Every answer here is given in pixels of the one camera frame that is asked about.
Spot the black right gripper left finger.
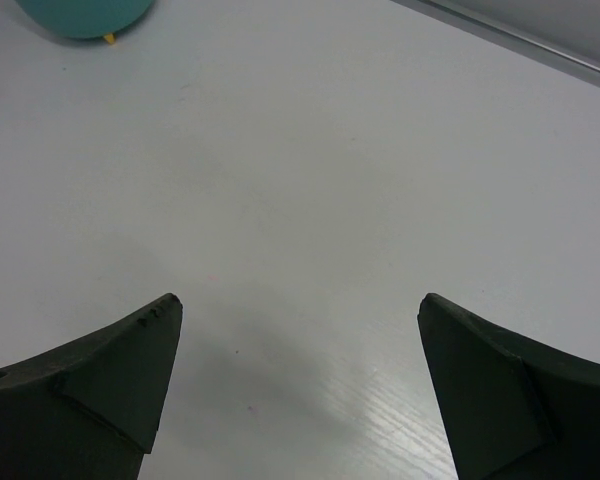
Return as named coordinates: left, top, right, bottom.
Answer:
left=0, top=293, right=183, bottom=479

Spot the teal round organizer container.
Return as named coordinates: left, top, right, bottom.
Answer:
left=16, top=0, right=154, bottom=39

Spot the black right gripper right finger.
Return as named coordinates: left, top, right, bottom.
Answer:
left=417, top=293, right=600, bottom=479

